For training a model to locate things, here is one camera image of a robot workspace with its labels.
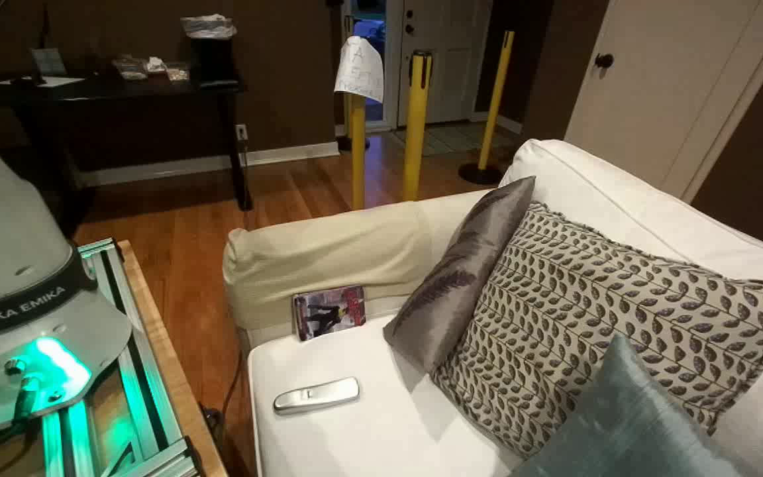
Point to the grey feather print pillow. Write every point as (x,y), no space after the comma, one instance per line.
(464,266)

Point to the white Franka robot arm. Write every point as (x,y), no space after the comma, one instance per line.
(12,238)

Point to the white towel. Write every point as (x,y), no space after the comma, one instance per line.
(362,70)

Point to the grey leaf pattern pillow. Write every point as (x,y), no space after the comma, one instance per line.
(611,335)

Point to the teal blue throw pillow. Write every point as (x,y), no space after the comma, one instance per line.
(629,425)

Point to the white slipcovered sofa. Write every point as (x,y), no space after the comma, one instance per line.
(338,254)

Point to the small picture card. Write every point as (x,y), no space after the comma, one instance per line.
(329,311)

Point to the silver remote control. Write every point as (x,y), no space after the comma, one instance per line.
(317,395)

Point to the white entry door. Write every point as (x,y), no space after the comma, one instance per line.
(449,53)

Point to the blue object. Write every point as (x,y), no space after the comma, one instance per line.
(368,30)

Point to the black box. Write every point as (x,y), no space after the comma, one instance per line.
(212,61)

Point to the white plastic bag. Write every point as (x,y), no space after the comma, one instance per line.
(207,24)

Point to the black door knob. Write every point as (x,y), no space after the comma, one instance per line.
(605,61)

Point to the black side table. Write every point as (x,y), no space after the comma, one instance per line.
(134,90)

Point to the white clutter pile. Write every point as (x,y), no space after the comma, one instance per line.
(148,66)

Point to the white interior door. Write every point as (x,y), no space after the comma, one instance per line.
(674,79)

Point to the white paper sheet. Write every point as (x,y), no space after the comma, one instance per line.
(61,79)

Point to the small dark tablet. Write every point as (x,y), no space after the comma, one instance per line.
(49,61)

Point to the white wall outlet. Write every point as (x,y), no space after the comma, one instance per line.
(243,134)

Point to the yellow stanchion post with base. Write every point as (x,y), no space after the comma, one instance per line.
(496,97)

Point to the wooden robot mount table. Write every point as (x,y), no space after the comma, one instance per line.
(156,354)

